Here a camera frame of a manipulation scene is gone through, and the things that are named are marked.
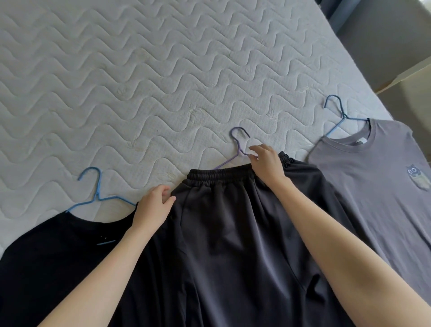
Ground person's right hand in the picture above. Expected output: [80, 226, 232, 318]
[248, 143, 291, 190]

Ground person's left hand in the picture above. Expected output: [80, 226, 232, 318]
[131, 184, 177, 234]

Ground purple hanger of grey pants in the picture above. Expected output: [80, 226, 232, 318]
[212, 126, 260, 171]

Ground dark grey pants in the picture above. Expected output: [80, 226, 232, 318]
[118, 151, 381, 327]

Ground grey owl t-shirt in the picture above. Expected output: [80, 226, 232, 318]
[308, 118, 431, 305]

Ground black Li-Ning t-shirt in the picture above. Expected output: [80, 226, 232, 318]
[0, 202, 189, 327]

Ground white quilted mattress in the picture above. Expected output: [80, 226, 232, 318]
[0, 0, 395, 262]

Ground person's left forearm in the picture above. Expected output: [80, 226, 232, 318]
[37, 222, 159, 327]

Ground person's right forearm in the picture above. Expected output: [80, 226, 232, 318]
[269, 175, 431, 327]

